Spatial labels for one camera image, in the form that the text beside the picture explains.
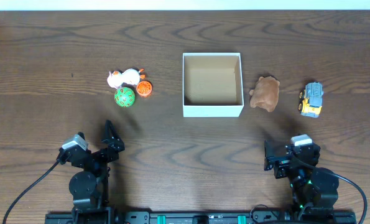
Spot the brown plush toy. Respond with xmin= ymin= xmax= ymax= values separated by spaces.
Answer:
xmin=249 ymin=76 xmax=280 ymax=112

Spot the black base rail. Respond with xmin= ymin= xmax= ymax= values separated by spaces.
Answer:
xmin=45 ymin=210 xmax=357 ymax=224

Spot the right black cable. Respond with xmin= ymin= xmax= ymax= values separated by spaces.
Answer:
xmin=296 ymin=155 xmax=368 ymax=224

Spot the black cable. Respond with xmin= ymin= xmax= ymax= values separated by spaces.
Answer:
xmin=2 ymin=159 xmax=63 ymax=224
xmin=296 ymin=155 xmax=368 ymax=224

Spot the grey yellow toy truck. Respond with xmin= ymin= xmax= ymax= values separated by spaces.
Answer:
xmin=298 ymin=82 xmax=324 ymax=118

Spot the white cardboard box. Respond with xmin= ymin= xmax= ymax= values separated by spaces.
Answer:
xmin=182 ymin=53 xmax=244 ymax=118

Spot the orange round toy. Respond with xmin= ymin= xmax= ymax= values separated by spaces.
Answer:
xmin=136 ymin=81 xmax=152 ymax=97

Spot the green ball with orange numbers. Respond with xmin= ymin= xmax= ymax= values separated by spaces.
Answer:
xmin=114 ymin=87 xmax=136 ymax=108

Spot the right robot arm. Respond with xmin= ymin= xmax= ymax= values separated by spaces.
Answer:
xmin=264 ymin=140 xmax=339 ymax=219

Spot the white pink toy animal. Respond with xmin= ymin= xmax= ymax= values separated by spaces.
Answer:
xmin=107 ymin=68 xmax=146 ymax=89

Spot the left black cable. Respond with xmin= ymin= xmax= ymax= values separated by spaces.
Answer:
xmin=2 ymin=159 xmax=63 ymax=224

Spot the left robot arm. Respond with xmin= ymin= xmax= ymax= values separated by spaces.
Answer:
xmin=57 ymin=120 xmax=125 ymax=223

